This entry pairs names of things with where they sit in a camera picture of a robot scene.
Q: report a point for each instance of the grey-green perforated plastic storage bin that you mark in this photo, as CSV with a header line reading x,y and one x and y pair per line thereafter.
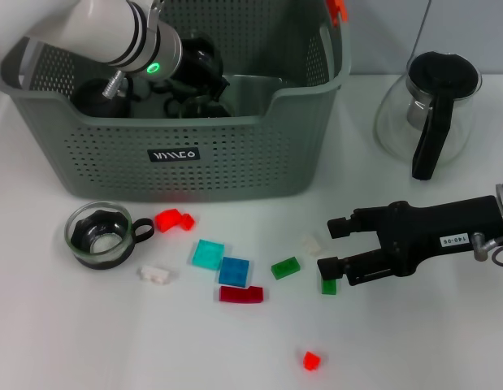
x,y
235,162

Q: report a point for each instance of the green toy brick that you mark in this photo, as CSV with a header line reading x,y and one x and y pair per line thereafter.
x,y
285,268
329,287

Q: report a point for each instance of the bright orange-red toy brick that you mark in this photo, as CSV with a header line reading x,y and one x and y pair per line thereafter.
x,y
166,220

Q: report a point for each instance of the black clay teapot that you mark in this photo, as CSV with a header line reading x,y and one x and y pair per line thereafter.
x,y
92,101

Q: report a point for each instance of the dark red long toy brick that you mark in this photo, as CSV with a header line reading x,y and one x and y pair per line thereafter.
x,y
243,294

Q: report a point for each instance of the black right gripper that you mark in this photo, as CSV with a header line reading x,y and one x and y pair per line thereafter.
x,y
434,231

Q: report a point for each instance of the blue square toy brick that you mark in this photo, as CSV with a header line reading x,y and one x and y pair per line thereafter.
x,y
234,271

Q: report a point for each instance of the glass teacup with black sleeve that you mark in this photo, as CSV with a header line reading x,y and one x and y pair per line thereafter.
x,y
98,239
206,109

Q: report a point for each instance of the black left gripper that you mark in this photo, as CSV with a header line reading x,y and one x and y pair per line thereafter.
x,y
194,57

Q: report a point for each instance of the teal square toy plate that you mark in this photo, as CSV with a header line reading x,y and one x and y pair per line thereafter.
x,y
208,254

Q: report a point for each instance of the white toy brick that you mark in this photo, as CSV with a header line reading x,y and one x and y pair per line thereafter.
x,y
153,275
314,243

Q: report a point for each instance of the small orange-red toy brick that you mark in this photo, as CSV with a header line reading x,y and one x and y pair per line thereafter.
x,y
311,360

